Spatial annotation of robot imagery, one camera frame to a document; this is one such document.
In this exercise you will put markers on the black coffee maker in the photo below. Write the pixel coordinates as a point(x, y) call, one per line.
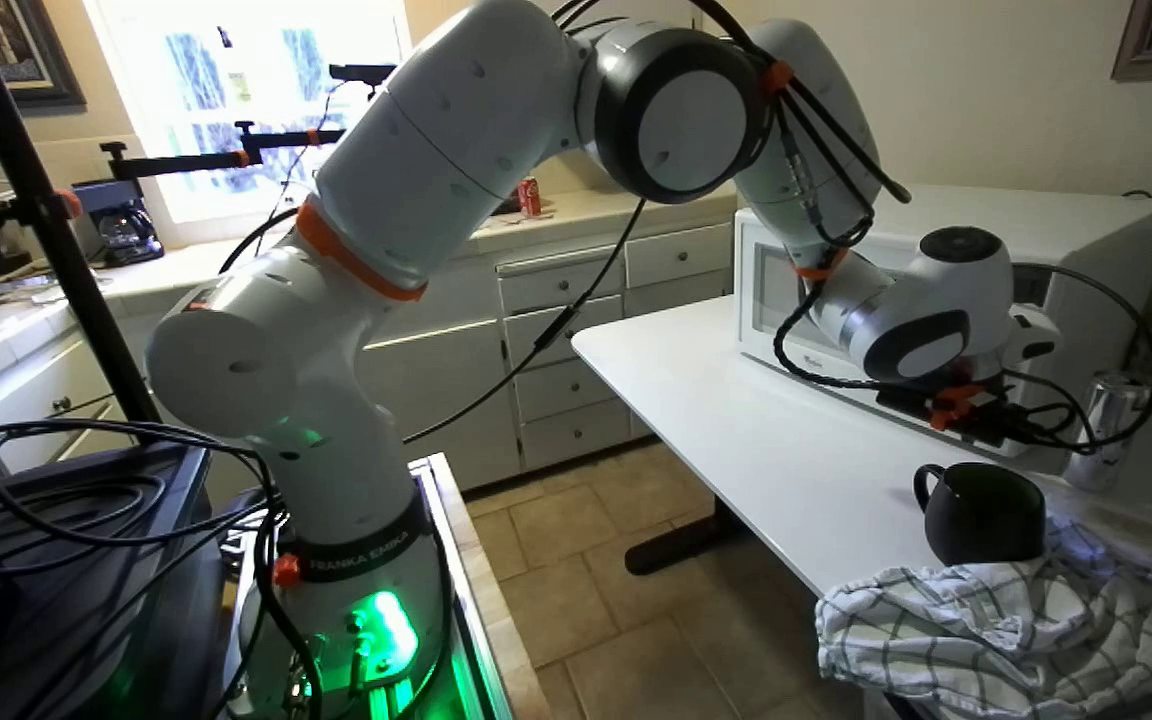
point(120, 221)

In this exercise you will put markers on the black mug green inside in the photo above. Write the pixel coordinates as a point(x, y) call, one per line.
point(978, 515)

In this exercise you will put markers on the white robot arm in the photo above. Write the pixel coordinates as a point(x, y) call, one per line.
point(270, 353)

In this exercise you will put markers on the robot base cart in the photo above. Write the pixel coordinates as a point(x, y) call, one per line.
point(414, 635)

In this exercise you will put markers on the red can on counter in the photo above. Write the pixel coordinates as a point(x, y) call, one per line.
point(528, 196)

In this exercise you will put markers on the white kitchen cabinet drawers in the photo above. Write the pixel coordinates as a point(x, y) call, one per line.
point(484, 364)

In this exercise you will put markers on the white microwave oven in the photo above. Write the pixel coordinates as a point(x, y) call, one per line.
point(1083, 260)

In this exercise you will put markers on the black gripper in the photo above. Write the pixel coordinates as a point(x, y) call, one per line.
point(983, 413)

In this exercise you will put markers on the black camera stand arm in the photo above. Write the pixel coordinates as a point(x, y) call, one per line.
point(249, 145)

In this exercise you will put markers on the black tripod pole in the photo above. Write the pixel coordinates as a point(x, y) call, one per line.
point(48, 217)

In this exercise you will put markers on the white checkered dish towel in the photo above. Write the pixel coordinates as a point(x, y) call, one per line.
point(1058, 637)

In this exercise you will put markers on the framed picture left wall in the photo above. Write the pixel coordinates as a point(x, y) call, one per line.
point(35, 60)

